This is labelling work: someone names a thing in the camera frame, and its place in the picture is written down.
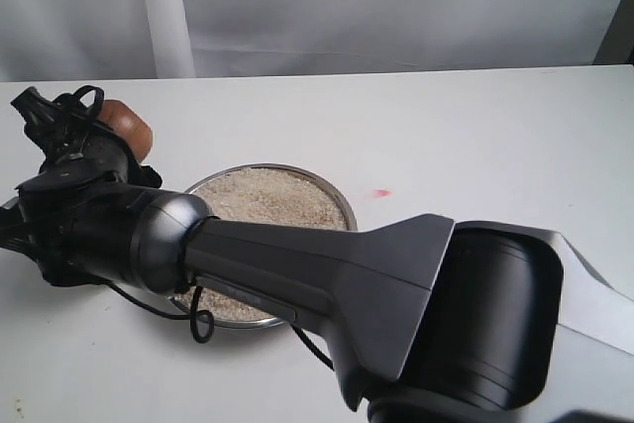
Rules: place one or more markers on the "dark frame post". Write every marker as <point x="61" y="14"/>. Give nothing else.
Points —
<point x="617" y="44"/>

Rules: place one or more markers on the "white curtain backdrop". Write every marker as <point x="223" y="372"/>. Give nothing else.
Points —
<point x="132" y="39"/>

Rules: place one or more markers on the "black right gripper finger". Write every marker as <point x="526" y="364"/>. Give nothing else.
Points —
<point x="14" y="236"/>

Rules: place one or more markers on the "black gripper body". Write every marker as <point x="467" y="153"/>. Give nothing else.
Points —
<point x="81" y="212"/>

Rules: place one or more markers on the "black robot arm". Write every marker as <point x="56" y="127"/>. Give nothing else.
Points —
<point x="425" y="320"/>

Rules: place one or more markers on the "brown wooden cup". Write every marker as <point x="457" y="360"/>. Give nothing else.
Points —
<point x="129" y="126"/>

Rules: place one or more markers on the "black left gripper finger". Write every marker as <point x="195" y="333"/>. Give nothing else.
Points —
<point x="143" y="175"/>

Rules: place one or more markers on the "steel pan of rice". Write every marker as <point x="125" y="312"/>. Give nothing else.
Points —
<point x="271" y="194"/>

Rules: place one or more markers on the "red mark on table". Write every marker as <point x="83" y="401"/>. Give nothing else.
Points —
<point x="378" y="193"/>

